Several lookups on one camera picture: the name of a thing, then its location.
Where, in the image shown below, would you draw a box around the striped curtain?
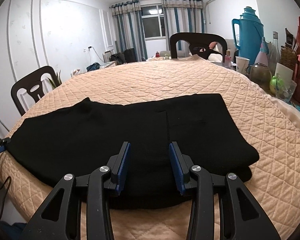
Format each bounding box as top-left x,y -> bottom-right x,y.
110,0 -> 147,61
161,0 -> 205,49

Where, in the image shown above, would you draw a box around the blue thermos jug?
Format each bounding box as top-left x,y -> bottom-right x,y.
231,7 -> 264,65

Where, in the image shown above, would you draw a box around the window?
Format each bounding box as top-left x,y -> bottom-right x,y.
141,4 -> 165,39

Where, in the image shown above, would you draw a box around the glass jar with green toy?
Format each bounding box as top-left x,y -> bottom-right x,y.
269,74 -> 297,103

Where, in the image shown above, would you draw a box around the dark chair right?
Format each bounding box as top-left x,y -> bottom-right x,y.
170,32 -> 228,63

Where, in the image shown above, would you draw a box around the dark chair left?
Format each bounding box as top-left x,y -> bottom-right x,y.
11,66 -> 56,116

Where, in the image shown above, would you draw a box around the black pants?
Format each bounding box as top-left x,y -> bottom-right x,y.
5,93 -> 260,211

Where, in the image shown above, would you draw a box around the wicker basket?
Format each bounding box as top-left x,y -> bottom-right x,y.
280,46 -> 298,70

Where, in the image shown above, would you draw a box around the white paper cup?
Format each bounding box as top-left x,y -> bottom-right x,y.
236,56 -> 250,75

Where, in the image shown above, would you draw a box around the black cable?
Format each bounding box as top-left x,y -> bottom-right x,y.
0,175 -> 12,222

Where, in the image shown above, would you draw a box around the glass teapot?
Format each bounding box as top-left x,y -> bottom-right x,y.
246,63 -> 272,87

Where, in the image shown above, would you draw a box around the black bags by window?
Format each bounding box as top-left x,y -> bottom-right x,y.
109,48 -> 138,65

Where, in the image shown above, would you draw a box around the striped curtain left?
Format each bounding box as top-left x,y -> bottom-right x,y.
110,0 -> 147,61

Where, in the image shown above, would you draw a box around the striped curtain right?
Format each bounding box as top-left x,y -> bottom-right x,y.
161,0 -> 205,49

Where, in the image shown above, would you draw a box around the dark chair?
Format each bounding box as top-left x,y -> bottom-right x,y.
11,66 -> 56,116
170,32 -> 228,63

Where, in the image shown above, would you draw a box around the green potted plant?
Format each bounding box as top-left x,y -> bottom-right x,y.
47,71 -> 62,89

